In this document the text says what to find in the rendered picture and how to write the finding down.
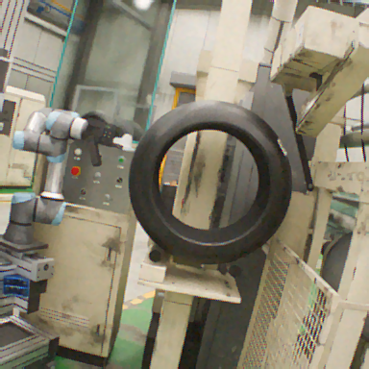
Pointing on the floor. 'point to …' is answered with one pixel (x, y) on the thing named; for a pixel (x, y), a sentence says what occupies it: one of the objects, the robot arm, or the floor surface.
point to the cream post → (204, 173)
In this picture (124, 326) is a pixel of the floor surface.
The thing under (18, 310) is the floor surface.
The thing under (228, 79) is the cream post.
